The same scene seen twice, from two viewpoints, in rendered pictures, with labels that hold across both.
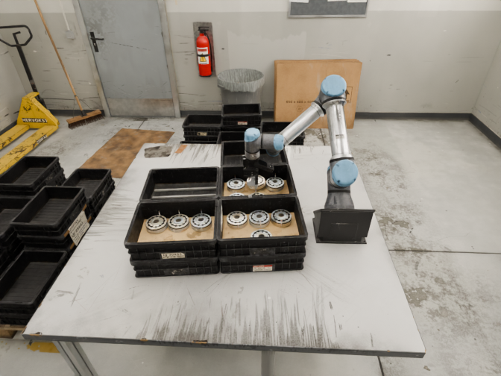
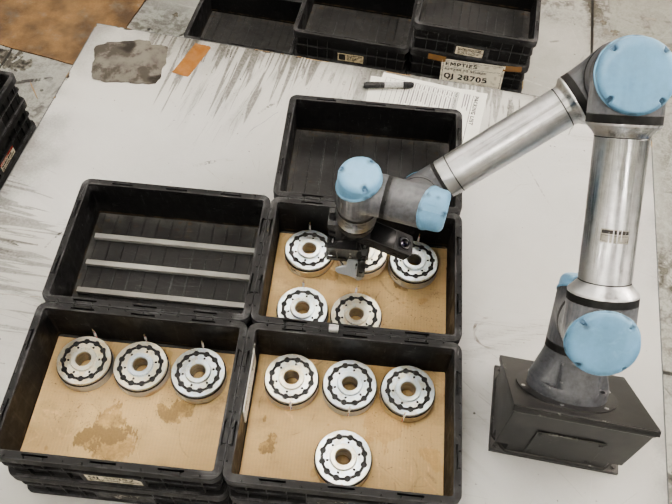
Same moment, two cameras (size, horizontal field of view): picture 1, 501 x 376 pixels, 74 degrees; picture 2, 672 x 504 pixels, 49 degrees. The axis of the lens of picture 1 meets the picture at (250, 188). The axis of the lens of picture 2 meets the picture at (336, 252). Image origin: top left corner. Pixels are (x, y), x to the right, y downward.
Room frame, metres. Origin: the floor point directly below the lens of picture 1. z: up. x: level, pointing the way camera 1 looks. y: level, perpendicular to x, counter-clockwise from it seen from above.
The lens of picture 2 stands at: (0.68, -0.05, 2.17)
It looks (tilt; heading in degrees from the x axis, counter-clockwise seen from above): 56 degrees down; 5
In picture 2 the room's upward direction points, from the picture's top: 3 degrees clockwise
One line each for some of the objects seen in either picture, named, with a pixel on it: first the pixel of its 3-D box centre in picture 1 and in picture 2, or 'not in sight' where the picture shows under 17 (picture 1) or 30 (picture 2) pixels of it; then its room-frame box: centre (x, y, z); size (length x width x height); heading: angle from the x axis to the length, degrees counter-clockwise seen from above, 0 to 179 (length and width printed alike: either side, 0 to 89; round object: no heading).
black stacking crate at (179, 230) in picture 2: (183, 192); (166, 262); (1.46, 0.37, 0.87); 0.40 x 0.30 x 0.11; 92
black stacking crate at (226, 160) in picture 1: (253, 160); (369, 168); (1.78, -0.02, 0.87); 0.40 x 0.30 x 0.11; 92
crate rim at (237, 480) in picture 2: (260, 218); (348, 410); (1.18, -0.04, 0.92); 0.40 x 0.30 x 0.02; 92
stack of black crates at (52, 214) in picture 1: (60, 228); not in sight; (1.72, 1.33, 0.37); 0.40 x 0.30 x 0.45; 176
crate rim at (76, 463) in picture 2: (174, 221); (124, 387); (1.16, 0.36, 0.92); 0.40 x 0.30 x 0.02; 92
